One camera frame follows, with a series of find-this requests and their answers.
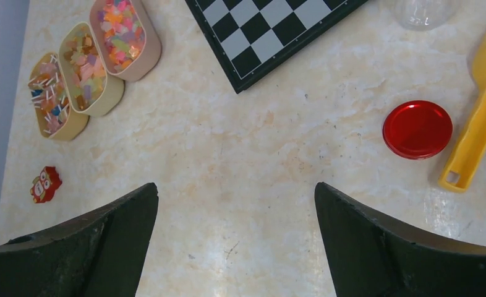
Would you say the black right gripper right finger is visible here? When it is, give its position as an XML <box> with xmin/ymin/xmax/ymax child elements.
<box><xmin>314</xmin><ymin>182</ymin><xmax>486</xmax><ymax>296</ymax></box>

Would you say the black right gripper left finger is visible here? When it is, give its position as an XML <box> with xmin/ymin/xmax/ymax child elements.
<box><xmin>0</xmin><ymin>183</ymin><xmax>159</xmax><ymax>296</ymax></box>

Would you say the yellow plastic scoop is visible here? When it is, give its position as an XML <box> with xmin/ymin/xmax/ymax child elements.
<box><xmin>438</xmin><ymin>32</ymin><xmax>486</xmax><ymax>193</ymax></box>

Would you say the clear glass jar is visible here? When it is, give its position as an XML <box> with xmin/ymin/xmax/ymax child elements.
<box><xmin>391</xmin><ymin>0</ymin><xmax>461</xmax><ymax>31</ymax></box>

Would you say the pink tray with candies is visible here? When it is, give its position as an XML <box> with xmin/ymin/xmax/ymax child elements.
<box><xmin>89</xmin><ymin>1</ymin><xmax>162</xmax><ymax>82</ymax></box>

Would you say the red owl toy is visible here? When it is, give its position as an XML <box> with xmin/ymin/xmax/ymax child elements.
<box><xmin>30</xmin><ymin>166</ymin><xmax>62</xmax><ymax>204</ymax></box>

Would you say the red jar lid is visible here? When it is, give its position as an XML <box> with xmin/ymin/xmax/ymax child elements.
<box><xmin>382</xmin><ymin>100</ymin><xmax>453</xmax><ymax>160</ymax></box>

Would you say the cream tray with gummies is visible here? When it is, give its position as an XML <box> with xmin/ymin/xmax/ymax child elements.
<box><xmin>58</xmin><ymin>22</ymin><xmax>125</xmax><ymax>117</ymax></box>

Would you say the yellow tray with lollipops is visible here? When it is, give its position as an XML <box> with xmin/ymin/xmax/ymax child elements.
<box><xmin>27</xmin><ymin>52</ymin><xmax>89</xmax><ymax>141</ymax></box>

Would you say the black white chessboard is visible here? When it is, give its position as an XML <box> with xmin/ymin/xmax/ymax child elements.
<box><xmin>186</xmin><ymin>0</ymin><xmax>366</xmax><ymax>93</ymax></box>

